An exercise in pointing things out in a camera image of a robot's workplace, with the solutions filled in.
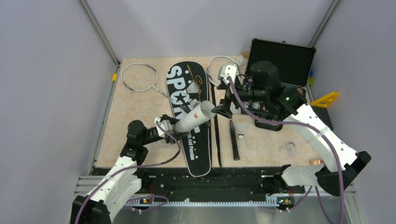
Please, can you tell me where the white shuttlecock tube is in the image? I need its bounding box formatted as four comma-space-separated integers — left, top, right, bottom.
172, 100, 216, 133

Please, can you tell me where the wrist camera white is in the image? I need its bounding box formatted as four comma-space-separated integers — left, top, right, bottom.
154, 117, 172, 138
218, 65, 239, 85

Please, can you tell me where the shuttlecock at racket top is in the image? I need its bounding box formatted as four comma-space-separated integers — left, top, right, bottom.
235, 55, 248, 66

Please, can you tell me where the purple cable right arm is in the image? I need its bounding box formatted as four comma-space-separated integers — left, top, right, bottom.
227, 76, 345, 224

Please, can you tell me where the left white badminton racket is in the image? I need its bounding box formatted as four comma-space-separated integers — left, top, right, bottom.
120, 63, 191, 113

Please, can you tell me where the shuttlecock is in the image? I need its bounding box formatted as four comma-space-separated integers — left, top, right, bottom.
235, 55, 248, 66
230, 105, 241, 114
234, 123, 247, 139
185, 82, 200, 94

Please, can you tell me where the white badminton racket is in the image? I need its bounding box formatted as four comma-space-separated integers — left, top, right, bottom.
120, 63, 191, 113
206, 56, 240, 161

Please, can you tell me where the yellow plastic triangle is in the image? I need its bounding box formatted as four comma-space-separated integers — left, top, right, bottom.
311, 91, 339, 108

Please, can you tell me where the yellow clip on rail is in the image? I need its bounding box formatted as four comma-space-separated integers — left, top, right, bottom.
112, 73, 118, 82

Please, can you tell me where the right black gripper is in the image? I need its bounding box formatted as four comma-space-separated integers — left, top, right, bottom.
211, 77, 266, 119

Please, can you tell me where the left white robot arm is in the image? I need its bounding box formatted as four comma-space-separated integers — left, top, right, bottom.
70, 114, 185, 224

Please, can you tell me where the right white badminton racket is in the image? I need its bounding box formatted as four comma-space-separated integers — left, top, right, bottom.
206, 56, 240, 161

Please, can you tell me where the shuttlecock on bag top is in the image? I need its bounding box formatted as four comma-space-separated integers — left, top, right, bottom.
185, 82, 200, 94

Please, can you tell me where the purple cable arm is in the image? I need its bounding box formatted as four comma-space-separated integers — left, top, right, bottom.
74, 121, 182, 224
227, 76, 345, 224

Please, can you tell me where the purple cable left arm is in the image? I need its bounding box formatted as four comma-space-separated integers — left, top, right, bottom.
74, 121, 182, 224

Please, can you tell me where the black racket bag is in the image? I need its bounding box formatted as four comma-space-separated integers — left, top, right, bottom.
166, 61, 212, 177

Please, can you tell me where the yellow block at corner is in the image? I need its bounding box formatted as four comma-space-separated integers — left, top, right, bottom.
307, 77, 314, 85

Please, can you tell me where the black poker chip case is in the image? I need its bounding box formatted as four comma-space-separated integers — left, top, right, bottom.
241, 39, 316, 121

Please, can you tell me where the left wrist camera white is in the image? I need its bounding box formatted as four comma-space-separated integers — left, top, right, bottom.
154, 117, 172, 138

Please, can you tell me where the translucent tube cap right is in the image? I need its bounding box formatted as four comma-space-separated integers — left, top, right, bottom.
280, 142, 297, 158

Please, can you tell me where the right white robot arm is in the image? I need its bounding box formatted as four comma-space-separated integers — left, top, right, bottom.
214, 61, 371, 196

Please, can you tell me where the black perforated plate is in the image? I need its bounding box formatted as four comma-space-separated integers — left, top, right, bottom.
318, 107, 334, 131

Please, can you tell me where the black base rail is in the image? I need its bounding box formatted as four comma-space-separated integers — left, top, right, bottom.
127, 167, 307, 209

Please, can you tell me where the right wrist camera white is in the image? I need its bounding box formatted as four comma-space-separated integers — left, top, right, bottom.
218, 65, 239, 85

